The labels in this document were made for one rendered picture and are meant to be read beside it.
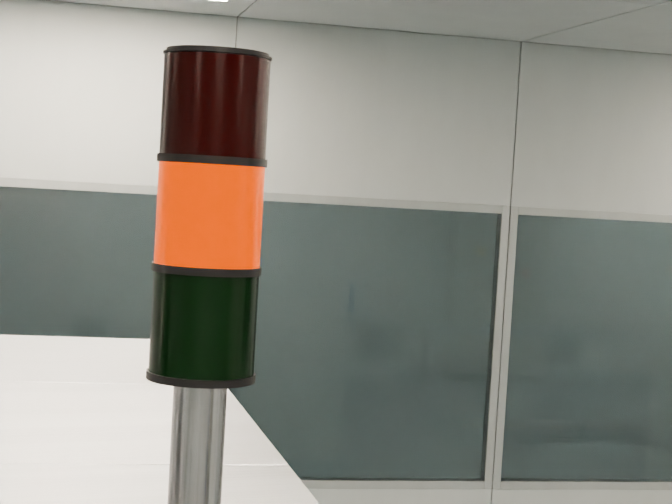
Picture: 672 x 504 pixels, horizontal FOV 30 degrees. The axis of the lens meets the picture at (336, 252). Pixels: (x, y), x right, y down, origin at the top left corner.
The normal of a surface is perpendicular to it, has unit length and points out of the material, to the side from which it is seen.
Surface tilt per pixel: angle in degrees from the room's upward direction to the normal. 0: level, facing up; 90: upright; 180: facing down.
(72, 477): 0
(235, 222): 90
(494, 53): 90
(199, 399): 90
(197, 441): 90
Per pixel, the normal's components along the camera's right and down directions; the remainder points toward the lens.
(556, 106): 0.22, 0.07
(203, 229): -0.01, 0.05
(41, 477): 0.06, -1.00
